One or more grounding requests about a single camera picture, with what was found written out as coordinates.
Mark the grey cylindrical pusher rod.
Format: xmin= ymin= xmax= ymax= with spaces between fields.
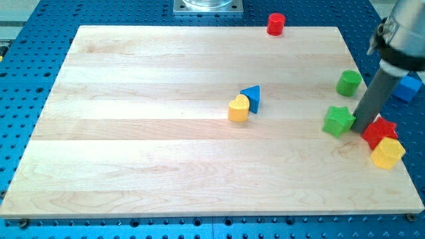
xmin=351 ymin=68 xmax=400 ymax=133

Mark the red star block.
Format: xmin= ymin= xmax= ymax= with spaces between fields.
xmin=361 ymin=117 xmax=398 ymax=149

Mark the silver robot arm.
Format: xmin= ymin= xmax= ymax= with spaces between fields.
xmin=351 ymin=0 xmax=424 ymax=133

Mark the green star block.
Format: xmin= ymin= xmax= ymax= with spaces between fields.
xmin=322 ymin=106 xmax=356 ymax=138

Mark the yellow heart block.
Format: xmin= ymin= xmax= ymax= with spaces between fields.
xmin=228 ymin=94 xmax=250 ymax=122

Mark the blue cube block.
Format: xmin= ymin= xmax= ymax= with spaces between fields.
xmin=392 ymin=76 xmax=422 ymax=102

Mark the green cylinder block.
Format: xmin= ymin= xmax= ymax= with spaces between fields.
xmin=335 ymin=70 xmax=363 ymax=97

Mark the yellow hexagon block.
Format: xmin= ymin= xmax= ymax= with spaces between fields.
xmin=371 ymin=137 xmax=406 ymax=170

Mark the red cylinder block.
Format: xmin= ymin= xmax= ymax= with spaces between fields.
xmin=266 ymin=13 xmax=286 ymax=36

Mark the blue triangle block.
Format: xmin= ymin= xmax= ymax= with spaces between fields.
xmin=240 ymin=85 xmax=260 ymax=114

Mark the light wooden board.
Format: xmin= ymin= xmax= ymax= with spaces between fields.
xmin=1 ymin=25 xmax=424 ymax=219

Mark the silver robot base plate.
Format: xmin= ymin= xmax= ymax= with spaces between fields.
xmin=173 ymin=0 xmax=244 ymax=15

